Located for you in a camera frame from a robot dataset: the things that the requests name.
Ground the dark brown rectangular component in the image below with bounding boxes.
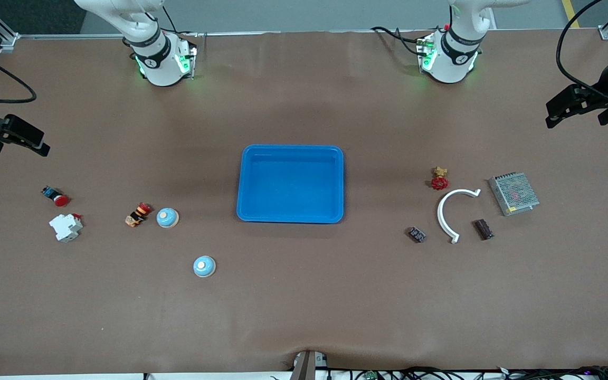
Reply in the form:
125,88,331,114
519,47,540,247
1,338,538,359
473,218,495,241

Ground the red push button blue base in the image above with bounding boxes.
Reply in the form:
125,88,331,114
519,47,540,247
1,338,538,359
41,186,70,207

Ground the white circuit breaker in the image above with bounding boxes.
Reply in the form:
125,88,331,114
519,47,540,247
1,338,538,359
49,213,84,243

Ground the metal mesh power supply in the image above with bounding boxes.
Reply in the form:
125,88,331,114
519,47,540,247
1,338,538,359
488,172,540,217

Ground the red orange emergency stop button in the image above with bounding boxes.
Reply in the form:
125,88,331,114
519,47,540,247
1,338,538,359
125,202,153,228

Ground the red handwheel brass valve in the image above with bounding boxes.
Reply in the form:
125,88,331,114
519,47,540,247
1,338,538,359
431,166,450,191

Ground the blue plastic tray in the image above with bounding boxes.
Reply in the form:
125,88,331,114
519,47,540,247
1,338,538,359
236,145,345,224

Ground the grey metal table clamp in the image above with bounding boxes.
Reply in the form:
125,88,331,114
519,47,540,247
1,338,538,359
289,350,329,380

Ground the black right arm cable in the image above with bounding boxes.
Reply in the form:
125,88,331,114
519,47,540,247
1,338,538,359
0,46,37,103

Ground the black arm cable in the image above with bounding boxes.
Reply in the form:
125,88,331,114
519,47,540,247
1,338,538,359
556,0,608,102
0,46,37,103

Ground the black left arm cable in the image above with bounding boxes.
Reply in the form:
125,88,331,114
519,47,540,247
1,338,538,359
556,0,608,102

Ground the white curved plastic bracket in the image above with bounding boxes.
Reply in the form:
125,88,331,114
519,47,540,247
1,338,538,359
437,188,482,244

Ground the black right base cable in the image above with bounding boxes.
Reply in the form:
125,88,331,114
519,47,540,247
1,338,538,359
163,5,199,37

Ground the black base cable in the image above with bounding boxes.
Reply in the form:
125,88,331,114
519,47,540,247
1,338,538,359
371,25,427,56
163,5,199,37

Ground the black left base cable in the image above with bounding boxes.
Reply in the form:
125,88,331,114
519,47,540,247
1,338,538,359
371,25,427,56

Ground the silver table edge rail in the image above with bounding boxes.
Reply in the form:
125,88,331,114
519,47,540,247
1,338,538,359
18,31,421,40

